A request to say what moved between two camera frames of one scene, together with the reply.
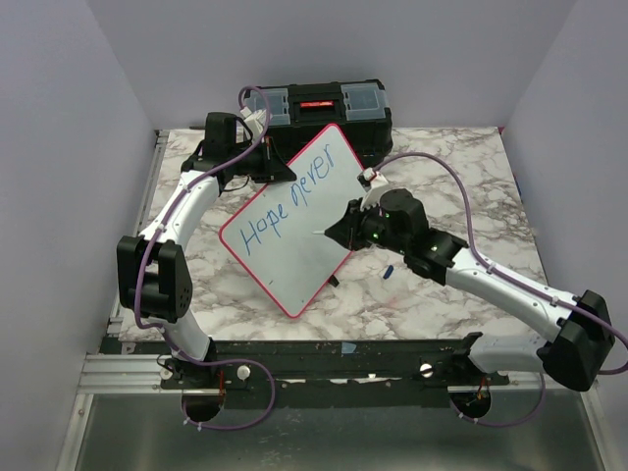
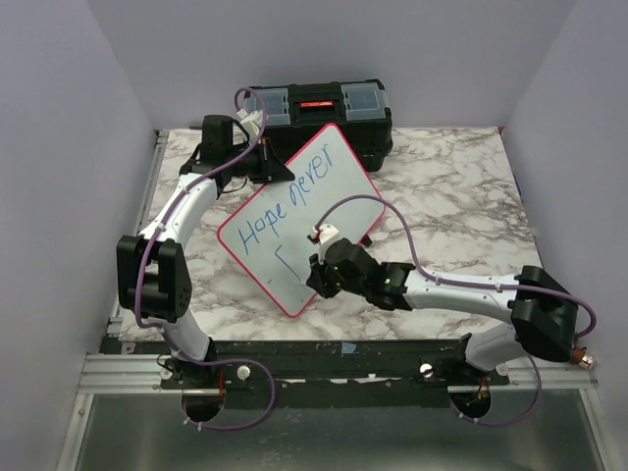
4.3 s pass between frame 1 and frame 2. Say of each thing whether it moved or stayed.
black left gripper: stayed
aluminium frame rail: stayed
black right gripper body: moved
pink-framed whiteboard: stayed
